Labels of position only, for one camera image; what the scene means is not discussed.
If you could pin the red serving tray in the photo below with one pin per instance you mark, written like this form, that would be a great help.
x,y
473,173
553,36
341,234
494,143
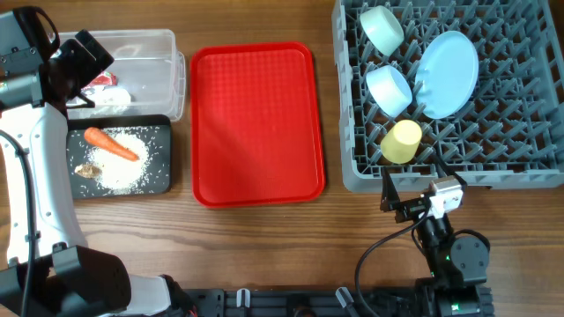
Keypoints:
x,y
255,125

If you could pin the green bowl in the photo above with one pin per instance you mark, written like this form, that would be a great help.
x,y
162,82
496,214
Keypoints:
x,y
382,29

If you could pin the white rice leftovers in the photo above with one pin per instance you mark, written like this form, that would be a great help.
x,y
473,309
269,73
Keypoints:
x,y
150,174

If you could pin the walnut shell scraps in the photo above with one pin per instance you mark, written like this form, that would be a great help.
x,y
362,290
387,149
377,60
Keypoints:
x,y
87,171

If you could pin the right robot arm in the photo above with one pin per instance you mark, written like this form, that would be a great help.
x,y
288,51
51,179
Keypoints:
x,y
457,260

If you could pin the light blue bowl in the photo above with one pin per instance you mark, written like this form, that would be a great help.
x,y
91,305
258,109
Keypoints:
x,y
389,89

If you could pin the light blue plate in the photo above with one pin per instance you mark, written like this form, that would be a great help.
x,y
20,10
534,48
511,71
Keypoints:
x,y
448,72

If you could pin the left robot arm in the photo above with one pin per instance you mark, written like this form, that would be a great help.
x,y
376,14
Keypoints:
x,y
51,271

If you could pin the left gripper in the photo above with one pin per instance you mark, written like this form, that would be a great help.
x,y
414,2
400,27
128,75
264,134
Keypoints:
x,y
89,69

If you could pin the red snack wrapper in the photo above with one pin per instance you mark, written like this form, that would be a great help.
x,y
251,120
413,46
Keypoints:
x,y
102,81

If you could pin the yellow plastic cup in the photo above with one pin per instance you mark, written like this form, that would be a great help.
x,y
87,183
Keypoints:
x,y
401,142

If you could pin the black plastic tray bin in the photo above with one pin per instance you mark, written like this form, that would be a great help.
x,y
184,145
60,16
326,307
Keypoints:
x,y
121,121

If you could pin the white tissue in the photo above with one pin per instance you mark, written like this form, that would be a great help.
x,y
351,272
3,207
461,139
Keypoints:
x,y
102,95

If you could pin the grey dishwasher rack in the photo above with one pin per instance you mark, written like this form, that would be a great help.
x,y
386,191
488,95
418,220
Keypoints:
x,y
508,135

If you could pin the clear plastic storage bin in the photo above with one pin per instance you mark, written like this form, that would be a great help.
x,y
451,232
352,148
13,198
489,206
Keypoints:
x,y
149,66

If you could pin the orange carrot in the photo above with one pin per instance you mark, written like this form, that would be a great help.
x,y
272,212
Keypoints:
x,y
99,138

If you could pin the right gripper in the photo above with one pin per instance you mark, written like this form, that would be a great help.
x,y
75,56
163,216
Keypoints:
x,y
411,210

